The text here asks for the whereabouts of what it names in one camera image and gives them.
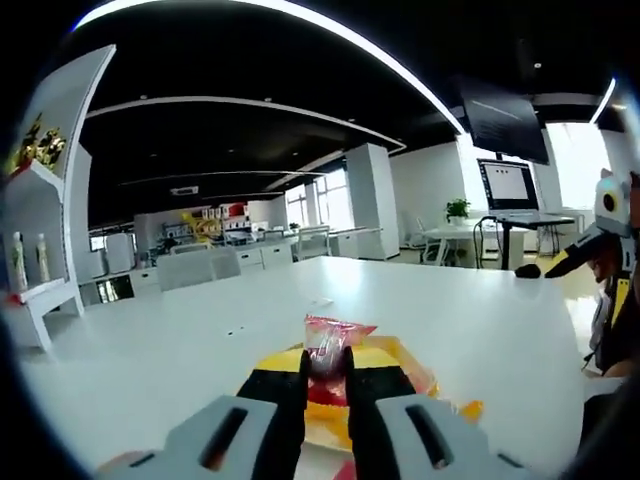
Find row of white red boxes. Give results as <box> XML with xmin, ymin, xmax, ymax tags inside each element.
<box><xmin>202</xmin><ymin>199</ymin><xmax>251</xmax><ymax>231</ymax></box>

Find white display shelf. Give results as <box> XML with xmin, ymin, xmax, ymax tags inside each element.
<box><xmin>0</xmin><ymin>43</ymin><xmax>119</xmax><ymax>354</ymax></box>

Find row of white desks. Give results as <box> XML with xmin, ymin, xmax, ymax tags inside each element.
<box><xmin>294</xmin><ymin>224</ymin><xmax>384</xmax><ymax>261</ymax></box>

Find pile of marshmallows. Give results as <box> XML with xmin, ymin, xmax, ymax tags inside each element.
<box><xmin>299</xmin><ymin>335</ymin><xmax>486</xmax><ymax>480</ymax></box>

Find white green drink bottle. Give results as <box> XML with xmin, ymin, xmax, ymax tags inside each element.
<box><xmin>10</xmin><ymin>230</ymin><xmax>29</xmax><ymax>292</ymax></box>
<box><xmin>34</xmin><ymin>232</ymin><xmax>52</xmax><ymax>284</ymax></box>

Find green potted plant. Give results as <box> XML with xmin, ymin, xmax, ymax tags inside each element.
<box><xmin>444</xmin><ymin>197</ymin><xmax>472</xmax><ymax>226</ymax></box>

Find large dark hanging screen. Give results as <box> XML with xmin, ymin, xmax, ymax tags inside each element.
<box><xmin>462</xmin><ymin>82</ymin><xmax>551</xmax><ymax>166</ymax></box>

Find curved ceiling light strip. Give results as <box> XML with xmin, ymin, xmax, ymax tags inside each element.
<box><xmin>69</xmin><ymin>0</ymin><xmax>464</xmax><ymax>135</ymax></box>

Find person's right hand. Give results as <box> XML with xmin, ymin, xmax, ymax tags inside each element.
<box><xmin>589</xmin><ymin>243</ymin><xmax>618</xmax><ymax>287</ymax></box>

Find black frame standing desk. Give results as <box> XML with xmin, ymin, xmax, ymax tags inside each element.
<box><xmin>474</xmin><ymin>212</ymin><xmax>576</xmax><ymax>271</ymax></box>

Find white drawer cabinets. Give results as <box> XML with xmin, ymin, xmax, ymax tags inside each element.
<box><xmin>234</xmin><ymin>242</ymin><xmax>296</xmax><ymax>271</ymax></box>

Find white office chairs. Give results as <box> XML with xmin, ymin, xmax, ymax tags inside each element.
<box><xmin>402</xmin><ymin>209</ymin><xmax>449</xmax><ymax>264</ymax></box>

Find white office table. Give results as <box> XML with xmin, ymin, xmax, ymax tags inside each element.
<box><xmin>422</xmin><ymin>224</ymin><xmax>531</xmax><ymax>266</ymax></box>

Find pink marshmallow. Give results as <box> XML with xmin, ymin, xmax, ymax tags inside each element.
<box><xmin>303</xmin><ymin>313</ymin><xmax>380</xmax><ymax>404</ymax></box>

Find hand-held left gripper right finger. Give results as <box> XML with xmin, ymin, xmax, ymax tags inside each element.
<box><xmin>343</xmin><ymin>344</ymin><xmax>531</xmax><ymax>480</ymax></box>

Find black yellow snack bag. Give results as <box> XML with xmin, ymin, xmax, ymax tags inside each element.
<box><xmin>43</xmin><ymin>127</ymin><xmax>69</xmax><ymax>166</ymax></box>
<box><xmin>20</xmin><ymin>115</ymin><xmax>47</xmax><ymax>166</ymax></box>

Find yellow frame structure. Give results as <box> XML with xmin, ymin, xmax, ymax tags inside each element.
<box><xmin>180</xmin><ymin>209</ymin><xmax>216</xmax><ymax>241</ymax></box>

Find laptop on stand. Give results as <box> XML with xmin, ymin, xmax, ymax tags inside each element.
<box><xmin>476</xmin><ymin>157</ymin><xmax>541</xmax><ymax>217</ymax></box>

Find white mini fridge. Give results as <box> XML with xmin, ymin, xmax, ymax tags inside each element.
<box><xmin>105</xmin><ymin>233</ymin><xmax>136</xmax><ymax>275</ymax></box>

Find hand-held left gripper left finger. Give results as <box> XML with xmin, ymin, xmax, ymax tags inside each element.
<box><xmin>124</xmin><ymin>348</ymin><xmax>310</xmax><ymax>480</ymax></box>

